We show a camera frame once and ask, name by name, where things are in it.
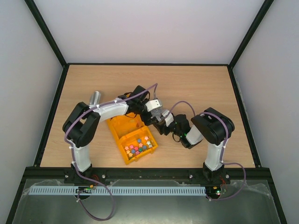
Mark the round metal lid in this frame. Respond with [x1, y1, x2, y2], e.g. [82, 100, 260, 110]
[150, 107, 165, 122]

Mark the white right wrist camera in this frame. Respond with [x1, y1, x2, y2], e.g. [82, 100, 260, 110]
[162, 109, 174, 127]

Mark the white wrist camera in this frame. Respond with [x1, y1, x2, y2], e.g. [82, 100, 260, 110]
[145, 99, 163, 112]
[162, 109, 174, 127]

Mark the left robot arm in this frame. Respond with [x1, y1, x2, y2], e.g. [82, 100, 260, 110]
[63, 84, 157, 180]

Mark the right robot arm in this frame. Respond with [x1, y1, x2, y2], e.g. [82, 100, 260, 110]
[154, 107, 235, 183]

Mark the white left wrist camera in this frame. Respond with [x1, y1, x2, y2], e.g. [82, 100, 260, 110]
[145, 99, 163, 112]

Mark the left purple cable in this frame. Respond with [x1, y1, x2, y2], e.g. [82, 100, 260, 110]
[64, 83, 158, 220]

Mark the white slotted cable duct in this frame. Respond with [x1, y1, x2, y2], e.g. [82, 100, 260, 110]
[28, 186, 206, 196]

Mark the black aluminium frame rail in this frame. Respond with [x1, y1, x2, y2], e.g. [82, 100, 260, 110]
[22, 167, 273, 185]

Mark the metal scoop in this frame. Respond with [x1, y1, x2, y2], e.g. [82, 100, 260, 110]
[89, 91, 101, 108]

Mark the orange three-compartment bin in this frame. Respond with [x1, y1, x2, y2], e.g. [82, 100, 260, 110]
[107, 112, 158, 165]

